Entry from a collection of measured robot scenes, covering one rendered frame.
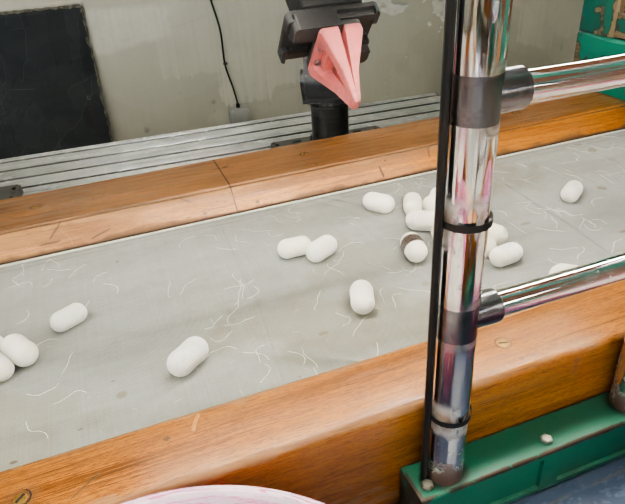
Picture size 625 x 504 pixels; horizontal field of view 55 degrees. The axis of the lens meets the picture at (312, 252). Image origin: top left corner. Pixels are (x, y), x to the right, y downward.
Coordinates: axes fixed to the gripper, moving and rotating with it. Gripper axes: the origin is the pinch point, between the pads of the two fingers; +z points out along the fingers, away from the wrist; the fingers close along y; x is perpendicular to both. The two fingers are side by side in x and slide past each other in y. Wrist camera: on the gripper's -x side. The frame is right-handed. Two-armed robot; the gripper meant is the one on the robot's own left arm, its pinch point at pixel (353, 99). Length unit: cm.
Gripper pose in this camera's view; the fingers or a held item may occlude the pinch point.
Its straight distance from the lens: 63.0
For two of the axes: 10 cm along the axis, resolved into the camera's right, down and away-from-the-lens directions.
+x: -1.8, 3.6, 9.1
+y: 9.3, -2.2, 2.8
